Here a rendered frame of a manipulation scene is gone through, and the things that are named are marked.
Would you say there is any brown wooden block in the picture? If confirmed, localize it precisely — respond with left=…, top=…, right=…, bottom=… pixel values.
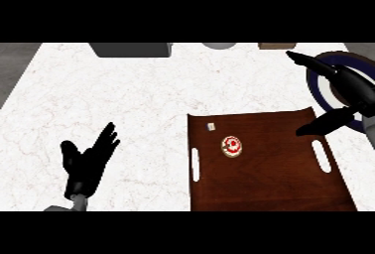
left=258, top=42, right=296, bottom=51

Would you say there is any dark grey box appliance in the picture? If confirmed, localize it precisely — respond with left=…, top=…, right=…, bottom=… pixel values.
left=88, top=42, right=174, bottom=59

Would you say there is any grey round object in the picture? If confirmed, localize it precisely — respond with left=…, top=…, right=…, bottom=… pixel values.
left=200, top=42, right=239, bottom=51

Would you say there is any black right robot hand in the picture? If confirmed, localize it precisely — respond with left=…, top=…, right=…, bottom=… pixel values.
left=283, top=50, right=375, bottom=137

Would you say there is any brown wooden tray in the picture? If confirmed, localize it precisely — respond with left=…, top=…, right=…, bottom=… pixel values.
left=185, top=106, right=358, bottom=212

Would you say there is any blue rimmed white plate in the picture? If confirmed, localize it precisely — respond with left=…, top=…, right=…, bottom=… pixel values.
left=305, top=50, right=375, bottom=134

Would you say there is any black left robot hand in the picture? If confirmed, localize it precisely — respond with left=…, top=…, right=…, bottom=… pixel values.
left=58, top=121, right=120, bottom=200

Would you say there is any red and white cupcake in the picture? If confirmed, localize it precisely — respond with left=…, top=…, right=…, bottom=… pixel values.
left=219, top=135, right=244, bottom=159

